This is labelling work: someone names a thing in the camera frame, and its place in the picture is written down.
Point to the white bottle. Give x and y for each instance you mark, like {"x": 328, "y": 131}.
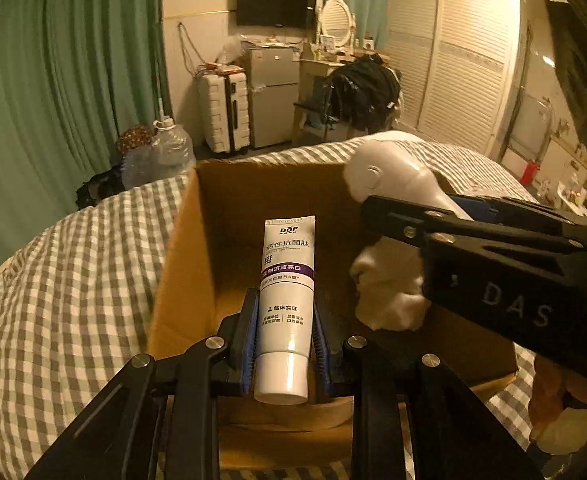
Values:
{"x": 393, "y": 165}

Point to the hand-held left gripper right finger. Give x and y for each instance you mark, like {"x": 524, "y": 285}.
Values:
{"x": 322, "y": 360}

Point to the person's right hand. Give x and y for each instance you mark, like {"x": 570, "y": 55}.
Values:
{"x": 553, "y": 390}

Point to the green curtain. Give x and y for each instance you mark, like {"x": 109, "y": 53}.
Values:
{"x": 73, "y": 70}

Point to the red fire extinguisher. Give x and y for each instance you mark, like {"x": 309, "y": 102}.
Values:
{"x": 528, "y": 172}

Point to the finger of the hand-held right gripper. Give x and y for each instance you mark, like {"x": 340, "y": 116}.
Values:
{"x": 453, "y": 232}
{"x": 523, "y": 212}

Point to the small silver fridge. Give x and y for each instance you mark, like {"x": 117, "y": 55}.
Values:
{"x": 272, "y": 95}

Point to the clear plastic bag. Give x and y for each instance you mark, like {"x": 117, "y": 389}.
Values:
{"x": 232, "y": 50}

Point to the brown floral bag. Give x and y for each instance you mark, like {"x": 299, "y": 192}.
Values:
{"x": 134, "y": 140}

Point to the black chair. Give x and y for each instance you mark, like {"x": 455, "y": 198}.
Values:
{"x": 313, "y": 110}

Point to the large clear water jug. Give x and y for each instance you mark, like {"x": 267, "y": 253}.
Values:
{"x": 166, "y": 152}

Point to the white louvered wardrobe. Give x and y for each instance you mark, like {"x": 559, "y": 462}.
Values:
{"x": 453, "y": 55}

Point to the dark door frame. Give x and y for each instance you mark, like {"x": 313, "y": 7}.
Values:
{"x": 581, "y": 75}

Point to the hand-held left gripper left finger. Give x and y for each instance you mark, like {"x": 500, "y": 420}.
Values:
{"x": 247, "y": 355}

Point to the black clothes pile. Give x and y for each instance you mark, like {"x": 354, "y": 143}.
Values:
{"x": 366, "y": 90}

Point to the oval white vanity mirror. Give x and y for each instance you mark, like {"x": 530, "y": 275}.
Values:
{"x": 337, "y": 22}

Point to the white toothpaste tube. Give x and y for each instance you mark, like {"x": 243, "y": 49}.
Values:
{"x": 287, "y": 305}

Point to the grey checkered blanket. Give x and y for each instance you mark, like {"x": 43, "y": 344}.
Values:
{"x": 73, "y": 285}

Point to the beige dressing table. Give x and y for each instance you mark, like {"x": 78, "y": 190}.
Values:
{"x": 318, "y": 67}

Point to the black wall television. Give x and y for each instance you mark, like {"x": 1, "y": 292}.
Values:
{"x": 277, "y": 2}

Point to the brown cardboard box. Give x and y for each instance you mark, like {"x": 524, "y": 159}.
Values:
{"x": 223, "y": 220}

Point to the black bag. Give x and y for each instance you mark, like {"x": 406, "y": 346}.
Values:
{"x": 95, "y": 190}

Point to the white suitcase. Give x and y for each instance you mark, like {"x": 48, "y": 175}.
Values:
{"x": 223, "y": 110}

